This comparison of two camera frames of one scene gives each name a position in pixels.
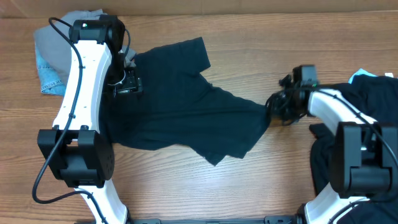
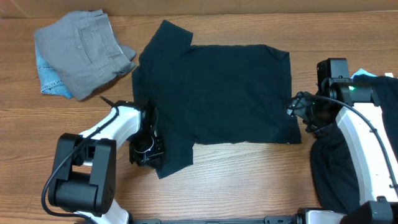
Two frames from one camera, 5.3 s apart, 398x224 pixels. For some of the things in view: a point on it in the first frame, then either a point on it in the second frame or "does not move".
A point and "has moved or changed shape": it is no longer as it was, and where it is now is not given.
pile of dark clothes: x=375 y=98 does not move
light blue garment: x=360 y=71 does not move
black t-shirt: x=179 y=108 has moved or changed shape
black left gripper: x=134 y=84 -> x=146 y=161
